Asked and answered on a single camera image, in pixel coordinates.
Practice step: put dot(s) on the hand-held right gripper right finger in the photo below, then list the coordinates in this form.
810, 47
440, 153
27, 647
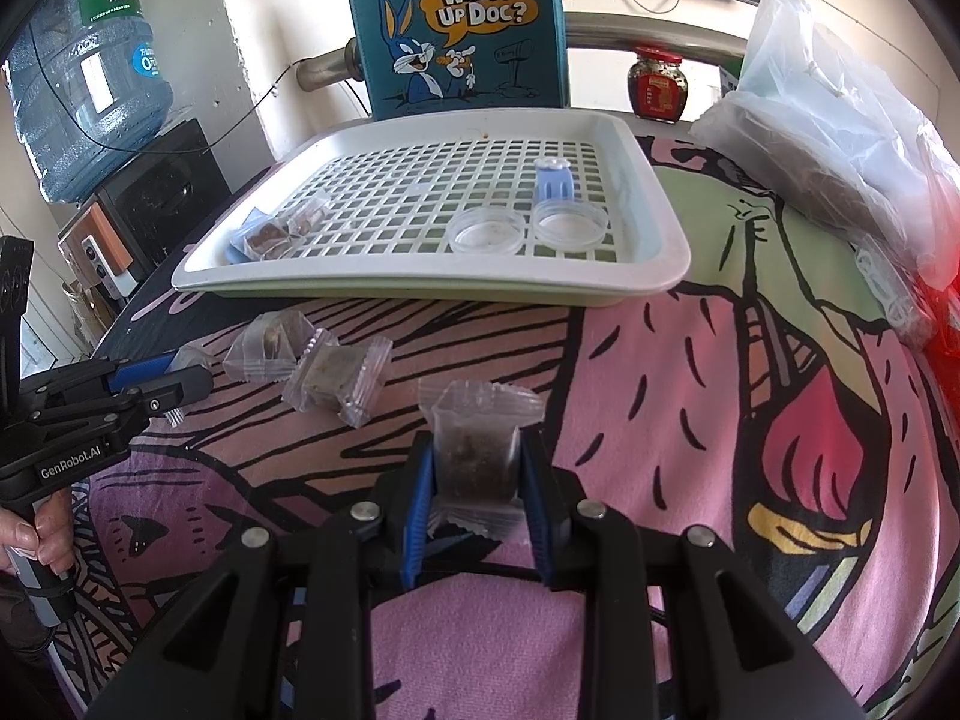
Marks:
536, 510

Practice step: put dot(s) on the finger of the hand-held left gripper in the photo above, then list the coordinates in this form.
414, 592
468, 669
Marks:
142, 375
176, 390

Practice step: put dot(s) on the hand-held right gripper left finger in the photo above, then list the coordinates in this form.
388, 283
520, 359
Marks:
416, 510

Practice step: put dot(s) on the clear packet of brown cube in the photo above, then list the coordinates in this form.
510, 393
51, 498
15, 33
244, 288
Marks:
262, 238
307, 219
334, 379
476, 457
270, 341

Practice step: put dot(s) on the white perforated plastic tray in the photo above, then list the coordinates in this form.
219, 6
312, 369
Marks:
450, 289

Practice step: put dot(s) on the clear petri dish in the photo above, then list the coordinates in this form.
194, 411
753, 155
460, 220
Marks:
570, 223
486, 232

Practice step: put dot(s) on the person's left hand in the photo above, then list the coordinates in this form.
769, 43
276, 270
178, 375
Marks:
54, 540

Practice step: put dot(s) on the wooden white speaker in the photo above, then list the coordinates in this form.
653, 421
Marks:
97, 240

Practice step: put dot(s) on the printed blanket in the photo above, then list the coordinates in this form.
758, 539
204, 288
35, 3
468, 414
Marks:
675, 427

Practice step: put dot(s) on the black water dispenser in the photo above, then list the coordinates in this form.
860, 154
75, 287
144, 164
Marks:
165, 187

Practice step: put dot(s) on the light green plastic tray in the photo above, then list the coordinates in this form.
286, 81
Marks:
375, 300

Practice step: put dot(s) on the blue water jug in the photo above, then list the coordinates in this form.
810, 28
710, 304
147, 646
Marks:
90, 112

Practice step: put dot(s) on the metal pipe railing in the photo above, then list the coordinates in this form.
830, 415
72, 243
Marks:
322, 71

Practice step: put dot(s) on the small clear plastic packet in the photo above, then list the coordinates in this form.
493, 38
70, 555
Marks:
889, 289

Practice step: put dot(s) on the blue cartoon rabbit tote bag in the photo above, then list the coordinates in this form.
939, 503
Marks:
510, 82

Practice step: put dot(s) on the red sauce jar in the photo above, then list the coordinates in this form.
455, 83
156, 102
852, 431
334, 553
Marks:
658, 90

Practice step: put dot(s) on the red plastic bag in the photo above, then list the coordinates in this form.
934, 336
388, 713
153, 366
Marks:
941, 315

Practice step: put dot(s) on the clear plastic bag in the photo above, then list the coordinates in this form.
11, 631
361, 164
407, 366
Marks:
810, 127

